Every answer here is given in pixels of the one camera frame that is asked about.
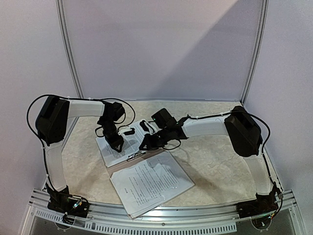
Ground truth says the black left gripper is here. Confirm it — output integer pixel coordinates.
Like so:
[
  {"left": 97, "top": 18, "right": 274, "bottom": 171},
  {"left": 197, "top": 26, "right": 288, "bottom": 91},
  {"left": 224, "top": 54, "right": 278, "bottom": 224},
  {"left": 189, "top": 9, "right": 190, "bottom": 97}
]
[{"left": 100, "top": 118, "right": 125, "bottom": 153}]

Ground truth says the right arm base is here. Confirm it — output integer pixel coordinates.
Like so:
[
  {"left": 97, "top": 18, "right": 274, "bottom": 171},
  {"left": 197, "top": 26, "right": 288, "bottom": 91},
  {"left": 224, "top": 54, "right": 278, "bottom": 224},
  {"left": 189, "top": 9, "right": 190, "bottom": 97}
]
[{"left": 236, "top": 191, "right": 283, "bottom": 219}]

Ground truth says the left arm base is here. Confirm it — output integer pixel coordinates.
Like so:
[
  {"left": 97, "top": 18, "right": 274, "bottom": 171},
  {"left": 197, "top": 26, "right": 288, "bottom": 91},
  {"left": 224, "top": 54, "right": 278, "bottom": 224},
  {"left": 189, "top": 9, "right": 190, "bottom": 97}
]
[{"left": 46, "top": 184, "right": 90, "bottom": 218}]

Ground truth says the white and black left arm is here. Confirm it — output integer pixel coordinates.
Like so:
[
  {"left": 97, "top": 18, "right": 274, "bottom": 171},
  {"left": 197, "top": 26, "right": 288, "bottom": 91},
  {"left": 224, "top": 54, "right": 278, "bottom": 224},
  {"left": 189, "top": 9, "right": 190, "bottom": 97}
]
[{"left": 35, "top": 95, "right": 125, "bottom": 193}]

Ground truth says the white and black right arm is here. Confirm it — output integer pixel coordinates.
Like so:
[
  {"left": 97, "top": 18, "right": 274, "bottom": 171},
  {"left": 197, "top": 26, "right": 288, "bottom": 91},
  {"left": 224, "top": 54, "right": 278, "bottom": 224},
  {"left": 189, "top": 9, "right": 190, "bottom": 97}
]
[{"left": 139, "top": 106, "right": 275, "bottom": 213}]

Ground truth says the metal folder clip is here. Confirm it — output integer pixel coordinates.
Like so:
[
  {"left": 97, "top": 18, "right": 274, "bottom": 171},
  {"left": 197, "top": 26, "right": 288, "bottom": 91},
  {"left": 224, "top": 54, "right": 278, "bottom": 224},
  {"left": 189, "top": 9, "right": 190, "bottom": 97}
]
[{"left": 126, "top": 150, "right": 146, "bottom": 162}]

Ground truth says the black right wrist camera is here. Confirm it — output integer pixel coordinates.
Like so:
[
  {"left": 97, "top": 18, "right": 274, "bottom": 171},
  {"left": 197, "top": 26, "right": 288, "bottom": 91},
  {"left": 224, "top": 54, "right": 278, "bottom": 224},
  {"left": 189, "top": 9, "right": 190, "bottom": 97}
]
[{"left": 139, "top": 120, "right": 156, "bottom": 134}]

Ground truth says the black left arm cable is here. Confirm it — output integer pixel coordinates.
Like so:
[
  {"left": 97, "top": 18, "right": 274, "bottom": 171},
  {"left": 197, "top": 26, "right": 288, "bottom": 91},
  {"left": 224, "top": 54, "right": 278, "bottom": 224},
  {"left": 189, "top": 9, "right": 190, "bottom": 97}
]
[{"left": 26, "top": 94, "right": 136, "bottom": 142}]

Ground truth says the aluminium front rail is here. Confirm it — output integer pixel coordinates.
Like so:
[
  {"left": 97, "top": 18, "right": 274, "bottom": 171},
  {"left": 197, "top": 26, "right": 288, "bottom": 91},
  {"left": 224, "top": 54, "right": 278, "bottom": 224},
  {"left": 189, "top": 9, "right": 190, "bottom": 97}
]
[{"left": 21, "top": 189, "right": 306, "bottom": 235}]

